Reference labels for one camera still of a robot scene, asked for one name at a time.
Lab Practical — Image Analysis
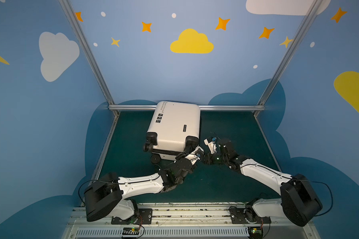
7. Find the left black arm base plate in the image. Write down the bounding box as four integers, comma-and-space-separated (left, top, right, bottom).
111, 208, 153, 226

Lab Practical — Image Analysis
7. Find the black white suitcase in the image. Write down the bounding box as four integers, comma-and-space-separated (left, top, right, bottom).
143, 101, 201, 164

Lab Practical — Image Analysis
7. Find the left aluminium frame post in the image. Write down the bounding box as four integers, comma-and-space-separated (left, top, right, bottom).
59, 0, 114, 105

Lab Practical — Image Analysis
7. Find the aluminium front rail frame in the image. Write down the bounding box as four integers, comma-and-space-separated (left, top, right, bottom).
62, 202, 320, 239

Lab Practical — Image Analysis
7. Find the right aluminium frame post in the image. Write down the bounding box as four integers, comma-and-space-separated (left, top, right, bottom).
256, 0, 323, 111

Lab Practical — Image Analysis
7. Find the rear aluminium crossbar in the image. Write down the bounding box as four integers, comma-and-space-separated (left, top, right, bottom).
108, 105, 265, 112

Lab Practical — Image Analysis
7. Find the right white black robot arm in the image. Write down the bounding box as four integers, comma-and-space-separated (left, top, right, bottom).
203, 137, 323, 227

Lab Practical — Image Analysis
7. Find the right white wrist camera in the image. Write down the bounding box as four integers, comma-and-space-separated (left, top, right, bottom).
204, 137, 217, 154

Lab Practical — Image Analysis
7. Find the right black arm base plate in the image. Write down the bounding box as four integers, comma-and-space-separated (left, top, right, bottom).
228, 207, 271, 225

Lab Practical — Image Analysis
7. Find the small circuit board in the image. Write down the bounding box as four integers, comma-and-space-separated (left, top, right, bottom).
248, 227, 264, 239
121, 227, 142, 238

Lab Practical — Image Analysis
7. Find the left small circuit board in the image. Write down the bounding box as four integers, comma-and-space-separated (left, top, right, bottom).
121, 227, 142, 238

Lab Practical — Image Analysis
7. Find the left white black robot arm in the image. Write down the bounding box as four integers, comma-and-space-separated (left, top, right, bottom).
84, 154, 200, 222

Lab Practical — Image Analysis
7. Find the right small circuit board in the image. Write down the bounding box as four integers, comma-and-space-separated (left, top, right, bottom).
248, 227, 264, 239

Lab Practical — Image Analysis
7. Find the aluminium frame post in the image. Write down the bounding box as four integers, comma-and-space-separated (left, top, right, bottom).
256, 0, 323, 111
59, 0, 114, 105

